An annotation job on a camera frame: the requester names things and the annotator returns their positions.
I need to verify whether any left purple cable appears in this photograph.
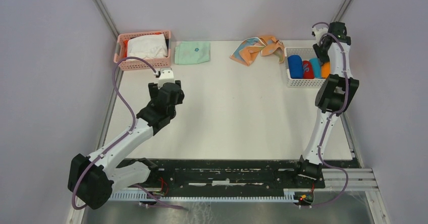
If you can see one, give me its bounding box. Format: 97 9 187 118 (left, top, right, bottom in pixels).
71 57 188 211

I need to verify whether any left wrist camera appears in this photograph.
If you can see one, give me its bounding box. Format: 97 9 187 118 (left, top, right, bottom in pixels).
156 68 175 89

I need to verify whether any blue microfiber towel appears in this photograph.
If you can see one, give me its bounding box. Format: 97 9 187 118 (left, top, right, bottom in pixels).
287 54 303 79

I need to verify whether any white plastic basket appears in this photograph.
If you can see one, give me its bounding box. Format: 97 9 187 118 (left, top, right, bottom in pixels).
285 47 325 88

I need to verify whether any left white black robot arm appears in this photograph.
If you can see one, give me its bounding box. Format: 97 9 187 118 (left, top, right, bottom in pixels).
68 80 185 210

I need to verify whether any red rolled towel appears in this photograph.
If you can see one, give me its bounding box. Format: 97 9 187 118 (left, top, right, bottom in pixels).
302 61 315 79

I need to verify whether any patterned peach towel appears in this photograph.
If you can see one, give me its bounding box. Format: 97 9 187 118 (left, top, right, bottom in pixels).
230 35 286 66

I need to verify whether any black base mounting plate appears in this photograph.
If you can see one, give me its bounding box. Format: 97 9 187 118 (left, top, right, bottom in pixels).
117 158 360 198

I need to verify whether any mint green folded towel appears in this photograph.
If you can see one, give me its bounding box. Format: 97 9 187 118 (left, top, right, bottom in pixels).
174 41 210 65

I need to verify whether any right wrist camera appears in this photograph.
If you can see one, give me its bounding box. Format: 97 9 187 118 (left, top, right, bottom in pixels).
312 27 328 44

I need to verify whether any light blue rolled towel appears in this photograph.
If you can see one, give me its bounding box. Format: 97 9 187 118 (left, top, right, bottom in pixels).
309 58 323 79

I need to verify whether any white slotted cable duct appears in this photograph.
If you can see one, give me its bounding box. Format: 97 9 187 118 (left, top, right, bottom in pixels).
109 189 298 203

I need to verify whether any pink plastic basket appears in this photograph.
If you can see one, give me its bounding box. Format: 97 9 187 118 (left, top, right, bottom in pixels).
114 30 173 72

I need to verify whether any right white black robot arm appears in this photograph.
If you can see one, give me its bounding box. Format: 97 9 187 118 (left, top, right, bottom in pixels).
291 22 359 188

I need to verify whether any white towel in pink basket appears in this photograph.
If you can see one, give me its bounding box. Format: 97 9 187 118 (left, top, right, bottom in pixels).
127 34 168 60

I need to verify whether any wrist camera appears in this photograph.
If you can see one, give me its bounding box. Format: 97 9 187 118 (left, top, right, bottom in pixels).
156 68 175 89
312 27 328 44

